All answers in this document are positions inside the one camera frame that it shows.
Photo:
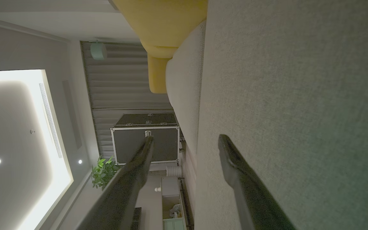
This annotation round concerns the white cabinet with shelf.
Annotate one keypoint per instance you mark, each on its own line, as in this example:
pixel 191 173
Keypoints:
pixel 171 204

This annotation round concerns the grey sofa seat cushion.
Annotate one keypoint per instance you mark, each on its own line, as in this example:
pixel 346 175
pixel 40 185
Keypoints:
pixel 184 89

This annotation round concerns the grey pleated curtain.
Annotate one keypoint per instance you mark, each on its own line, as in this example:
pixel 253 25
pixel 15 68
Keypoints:
pixel 120 83

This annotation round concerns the large grey sofa seat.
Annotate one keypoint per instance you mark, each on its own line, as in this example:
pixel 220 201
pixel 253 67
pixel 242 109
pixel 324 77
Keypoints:
pixel 299 95

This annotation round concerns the black flight case metal edges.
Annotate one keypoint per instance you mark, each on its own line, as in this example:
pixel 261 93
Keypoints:
pixel 164 143

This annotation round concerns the round pale green speaker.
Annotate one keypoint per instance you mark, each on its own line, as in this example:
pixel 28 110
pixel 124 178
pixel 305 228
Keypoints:
pixel 98 51

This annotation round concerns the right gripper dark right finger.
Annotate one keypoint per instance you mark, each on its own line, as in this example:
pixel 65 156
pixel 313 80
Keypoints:
pixel 251 198

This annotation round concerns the green potted plant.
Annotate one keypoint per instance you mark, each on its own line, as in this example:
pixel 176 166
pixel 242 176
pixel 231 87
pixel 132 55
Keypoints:
pixel 102 174

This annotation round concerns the wide yellow sofa back cushion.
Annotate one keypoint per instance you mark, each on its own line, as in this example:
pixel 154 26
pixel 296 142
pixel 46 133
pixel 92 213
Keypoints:
pixel 161 25

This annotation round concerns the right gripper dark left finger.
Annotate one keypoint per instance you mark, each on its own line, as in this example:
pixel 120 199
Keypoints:
pixel 123 198

